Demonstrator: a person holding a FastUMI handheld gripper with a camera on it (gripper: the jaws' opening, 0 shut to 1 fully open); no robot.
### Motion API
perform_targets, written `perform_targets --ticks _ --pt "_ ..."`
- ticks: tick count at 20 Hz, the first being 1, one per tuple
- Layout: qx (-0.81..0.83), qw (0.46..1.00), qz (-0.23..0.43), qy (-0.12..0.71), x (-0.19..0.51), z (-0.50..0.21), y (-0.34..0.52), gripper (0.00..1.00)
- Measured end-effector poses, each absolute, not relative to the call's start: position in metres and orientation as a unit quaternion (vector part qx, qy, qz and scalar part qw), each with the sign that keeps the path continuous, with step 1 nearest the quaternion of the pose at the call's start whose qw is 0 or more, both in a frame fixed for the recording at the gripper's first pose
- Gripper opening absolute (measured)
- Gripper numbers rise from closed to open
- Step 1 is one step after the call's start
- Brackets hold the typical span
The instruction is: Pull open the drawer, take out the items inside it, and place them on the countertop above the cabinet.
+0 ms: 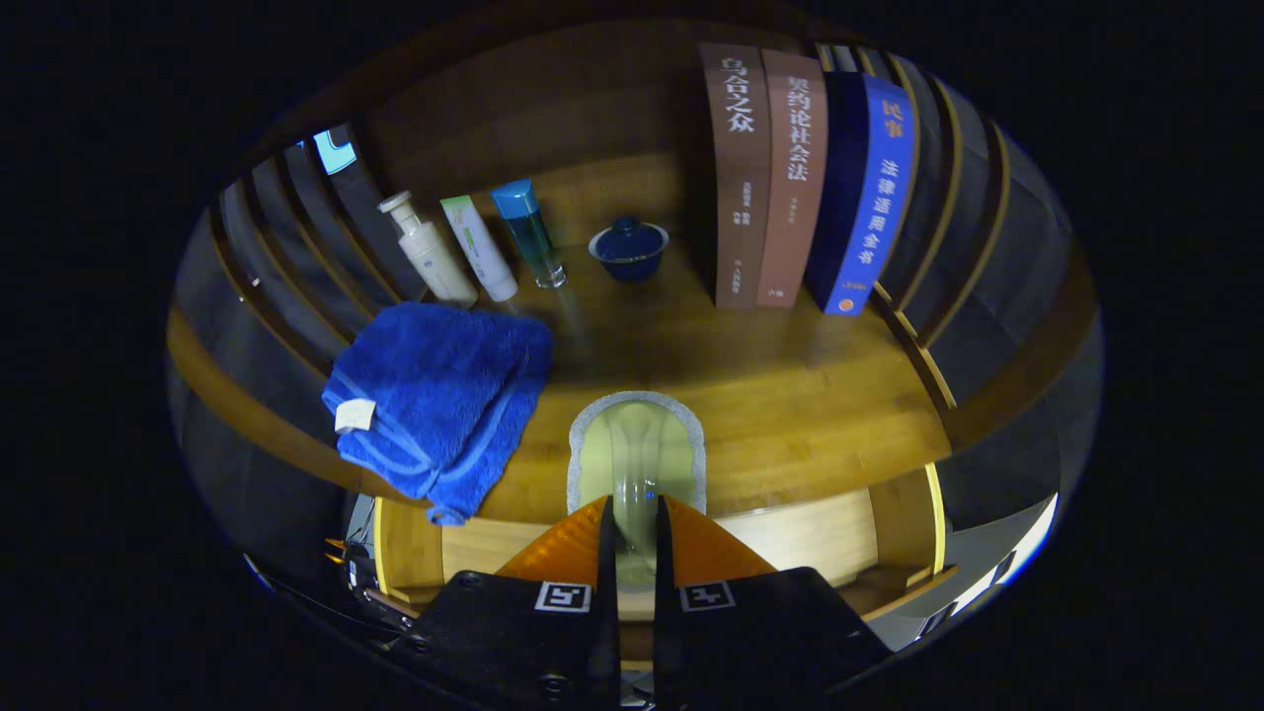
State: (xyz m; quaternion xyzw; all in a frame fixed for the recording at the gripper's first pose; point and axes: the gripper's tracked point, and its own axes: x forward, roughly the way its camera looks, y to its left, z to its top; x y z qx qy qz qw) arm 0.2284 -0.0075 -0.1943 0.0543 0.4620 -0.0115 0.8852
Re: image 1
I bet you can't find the wooden drawer with black knob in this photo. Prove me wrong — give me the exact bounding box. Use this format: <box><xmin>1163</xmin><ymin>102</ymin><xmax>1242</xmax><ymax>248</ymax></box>
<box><xmin>370</xmin><ymin>462</ymin><xmax>959</xmax><ymax>623</ymax></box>

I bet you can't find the teal bottle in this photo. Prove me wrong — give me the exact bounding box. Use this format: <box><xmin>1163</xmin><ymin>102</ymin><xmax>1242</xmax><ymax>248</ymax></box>
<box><xmin>491</xmin><ymin>179</ymin><xmax>568</xmax><ymax>290</ymax></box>

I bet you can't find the reddish brown book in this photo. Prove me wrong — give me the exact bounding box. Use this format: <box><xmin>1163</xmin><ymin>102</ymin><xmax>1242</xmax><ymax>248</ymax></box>
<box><xmin>756</xmin><ymin>49</ymin><xmax>829</xmax><ymax>309</ymax></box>

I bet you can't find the blue book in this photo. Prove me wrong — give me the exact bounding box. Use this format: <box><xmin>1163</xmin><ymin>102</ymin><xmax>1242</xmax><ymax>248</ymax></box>
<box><xmin>805</xmin><ymin>71</ymin><xmax>919</xmax><ymax>317</ymax></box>

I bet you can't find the white pump bottle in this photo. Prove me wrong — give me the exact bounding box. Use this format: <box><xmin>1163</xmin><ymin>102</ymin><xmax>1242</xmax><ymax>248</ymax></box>
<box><xmin>379</xmin><ymin>190</ymin><xmax>479</xmax><ymax>308</ymax></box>

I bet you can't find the dark brown book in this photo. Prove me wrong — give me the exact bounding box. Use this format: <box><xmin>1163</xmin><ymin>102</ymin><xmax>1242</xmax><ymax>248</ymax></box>
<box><xmin>699</xmin><ymin>42</ymin><xmax>772</xmax><ymax>311</ymax></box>

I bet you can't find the white and green tube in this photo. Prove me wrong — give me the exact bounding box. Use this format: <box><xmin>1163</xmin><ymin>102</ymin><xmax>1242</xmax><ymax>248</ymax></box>
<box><xmin>439</xmin><ymin>195</ymin><xmax>519</xmax><ymax>303</ymax></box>

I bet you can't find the wooden cabinet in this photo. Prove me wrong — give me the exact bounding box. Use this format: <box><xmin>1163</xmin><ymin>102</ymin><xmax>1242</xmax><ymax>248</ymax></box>
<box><xmin>168</xmin><ymin>10</ymin><xmax>1102</xmax><ymax>633</ymax></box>

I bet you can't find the pale green handled scrubbing pad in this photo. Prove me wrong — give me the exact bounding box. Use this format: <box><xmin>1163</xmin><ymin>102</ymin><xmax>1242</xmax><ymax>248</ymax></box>
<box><xmin>566</xmin><ymin>390</ymin><xmax>708</xmax><ymax>593</ymax></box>

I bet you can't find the blue folded towel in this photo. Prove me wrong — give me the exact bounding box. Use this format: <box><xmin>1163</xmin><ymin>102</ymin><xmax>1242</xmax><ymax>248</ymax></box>
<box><xmin>322</xmin><ymin>301</ymin><xmax>554</xmax><ymax>527</ymax></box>

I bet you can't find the wooden countertop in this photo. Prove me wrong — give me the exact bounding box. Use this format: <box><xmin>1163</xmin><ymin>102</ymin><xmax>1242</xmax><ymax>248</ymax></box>
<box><xmin>166</xmin><ymin>153</ymin><xmax>954</xmax><ymax>526</ymax></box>

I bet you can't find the dark blue lidded teacup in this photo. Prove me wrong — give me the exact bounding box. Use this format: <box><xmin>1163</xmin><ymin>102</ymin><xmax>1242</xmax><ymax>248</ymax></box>
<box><xmin>589</xmin><ymin>216</ymin><xmax>671</xmax><ymax>283</ymax></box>

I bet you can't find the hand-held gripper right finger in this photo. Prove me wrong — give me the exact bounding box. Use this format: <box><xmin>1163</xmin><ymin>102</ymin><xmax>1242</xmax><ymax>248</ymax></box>
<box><xmin>652</xmin><ymin>494</ymin><xmax>895</xmax><ymax>710</ymax></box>

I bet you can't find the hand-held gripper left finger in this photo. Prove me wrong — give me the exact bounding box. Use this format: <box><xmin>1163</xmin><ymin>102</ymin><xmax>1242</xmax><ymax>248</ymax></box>
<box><xmin>390</xmin><ymin>495</ymin><xmax>621</xmax><ymax>710</ymax></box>

